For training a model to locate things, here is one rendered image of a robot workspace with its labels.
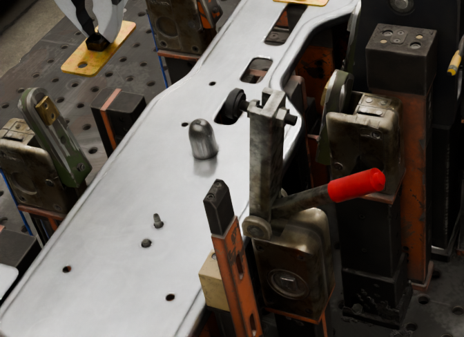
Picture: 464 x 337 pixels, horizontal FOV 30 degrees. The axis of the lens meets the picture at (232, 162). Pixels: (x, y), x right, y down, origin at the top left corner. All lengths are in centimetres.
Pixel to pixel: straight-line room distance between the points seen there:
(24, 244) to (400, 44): 49
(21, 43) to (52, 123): 222
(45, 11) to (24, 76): 159
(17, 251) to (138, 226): 15
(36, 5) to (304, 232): 266
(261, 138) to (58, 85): 101
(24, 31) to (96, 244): 237
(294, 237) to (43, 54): 108
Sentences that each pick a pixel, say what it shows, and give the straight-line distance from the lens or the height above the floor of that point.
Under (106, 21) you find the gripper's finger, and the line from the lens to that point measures 80.
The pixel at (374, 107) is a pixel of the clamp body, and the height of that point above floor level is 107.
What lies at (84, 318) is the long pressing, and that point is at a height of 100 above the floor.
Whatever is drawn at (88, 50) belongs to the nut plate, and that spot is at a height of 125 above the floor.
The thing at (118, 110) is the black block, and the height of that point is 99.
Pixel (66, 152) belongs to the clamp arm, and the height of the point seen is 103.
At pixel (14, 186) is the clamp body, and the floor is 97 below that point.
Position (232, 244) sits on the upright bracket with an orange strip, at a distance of 77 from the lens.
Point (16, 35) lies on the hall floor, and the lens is 331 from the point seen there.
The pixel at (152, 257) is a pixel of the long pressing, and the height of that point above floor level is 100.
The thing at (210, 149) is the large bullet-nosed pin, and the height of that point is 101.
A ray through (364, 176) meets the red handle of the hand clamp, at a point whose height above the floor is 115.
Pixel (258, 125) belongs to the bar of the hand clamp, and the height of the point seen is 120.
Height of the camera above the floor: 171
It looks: 43 degrees down
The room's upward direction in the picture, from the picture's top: 12 degrees counter-clockwise
